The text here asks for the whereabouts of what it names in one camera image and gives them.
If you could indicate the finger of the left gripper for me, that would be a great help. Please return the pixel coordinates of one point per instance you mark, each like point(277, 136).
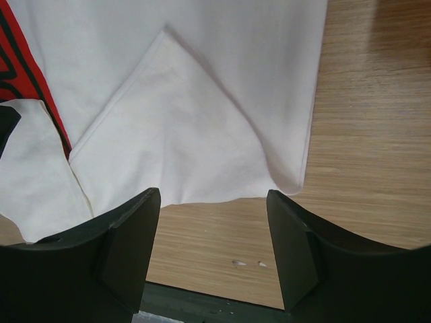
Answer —
point(9, 119)

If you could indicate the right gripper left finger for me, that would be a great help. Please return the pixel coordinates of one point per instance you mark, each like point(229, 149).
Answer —
point(94, 272)

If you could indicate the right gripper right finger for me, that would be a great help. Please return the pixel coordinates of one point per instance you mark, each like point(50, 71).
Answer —
point(329, 274)

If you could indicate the white t shirt red print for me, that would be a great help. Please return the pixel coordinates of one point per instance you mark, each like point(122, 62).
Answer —
point(208, 101)

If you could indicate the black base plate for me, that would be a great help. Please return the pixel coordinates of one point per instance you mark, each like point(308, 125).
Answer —
point(189, 306)

